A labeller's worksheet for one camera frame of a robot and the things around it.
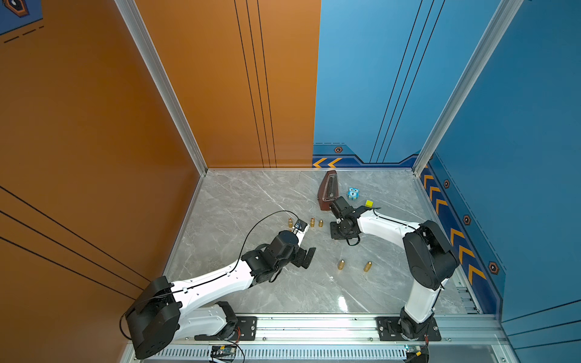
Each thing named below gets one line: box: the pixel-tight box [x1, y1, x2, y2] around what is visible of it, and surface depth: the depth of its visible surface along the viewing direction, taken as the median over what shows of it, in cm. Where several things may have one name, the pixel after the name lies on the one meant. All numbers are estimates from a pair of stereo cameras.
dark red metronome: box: [317, 170, 339, 211], surface depth 96 cm
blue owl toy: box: [347, 187, 361, 201], surface depth 111 cm
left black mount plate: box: [236, 316, 258, 342], surface depth 75 cm
